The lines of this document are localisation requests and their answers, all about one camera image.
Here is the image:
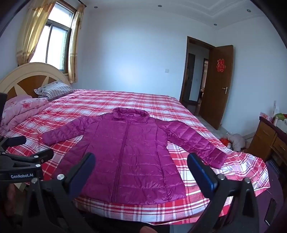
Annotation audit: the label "cream and brown headboard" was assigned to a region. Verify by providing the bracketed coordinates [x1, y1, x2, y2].
[0, 62, 71, 99]

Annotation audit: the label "brown wooden door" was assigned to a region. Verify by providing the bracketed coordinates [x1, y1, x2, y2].
[199, 45, 234, 130]

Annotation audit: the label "red green artificial flowers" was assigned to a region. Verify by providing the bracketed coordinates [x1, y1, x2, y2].
[272, 113, 287, 126]

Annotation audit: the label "purple down jacket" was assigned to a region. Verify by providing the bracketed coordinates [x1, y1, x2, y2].
[42, 107, 227, 205]

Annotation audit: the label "narrow yellow curtain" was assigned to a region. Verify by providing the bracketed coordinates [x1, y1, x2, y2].
[68, 4, 86, 84]

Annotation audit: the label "pale plush toy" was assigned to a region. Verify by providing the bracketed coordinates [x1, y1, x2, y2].
[226, 133, 247, 151]

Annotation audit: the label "dark wooden door frame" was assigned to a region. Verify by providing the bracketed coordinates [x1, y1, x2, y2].
[179, 36, 216, 117]

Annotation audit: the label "dark purple cloth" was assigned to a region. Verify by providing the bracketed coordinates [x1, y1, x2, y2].
[253, 160, 287, 233]

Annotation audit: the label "wooden dresser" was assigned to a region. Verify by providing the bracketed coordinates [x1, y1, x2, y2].
[247, 116, 287, 167]

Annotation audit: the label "striped pillow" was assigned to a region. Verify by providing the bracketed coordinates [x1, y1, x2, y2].
[34, 81, 74, 100]

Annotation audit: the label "pink floral quilt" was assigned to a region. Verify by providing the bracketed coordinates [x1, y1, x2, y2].
[0, 94, 51, 132]

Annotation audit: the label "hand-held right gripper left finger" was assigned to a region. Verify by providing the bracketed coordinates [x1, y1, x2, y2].
[21, 152, 96, 233]

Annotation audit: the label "window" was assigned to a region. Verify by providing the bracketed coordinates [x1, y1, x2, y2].
[29, 9, 78, 74]

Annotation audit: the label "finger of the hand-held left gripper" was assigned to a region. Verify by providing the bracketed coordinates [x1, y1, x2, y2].
[0, 148, 55, 168]
[0, 135, 27, 155]

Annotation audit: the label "red plaid bed sheet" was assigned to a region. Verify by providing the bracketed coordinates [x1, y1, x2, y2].
[0, 88, 270, 225]

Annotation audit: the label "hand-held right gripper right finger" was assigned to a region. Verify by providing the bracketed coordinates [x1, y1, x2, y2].
[187, 153, 260, 233]

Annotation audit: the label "wide yellow curtain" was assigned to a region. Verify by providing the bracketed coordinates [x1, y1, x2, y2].
[17, 0, 60, 66]

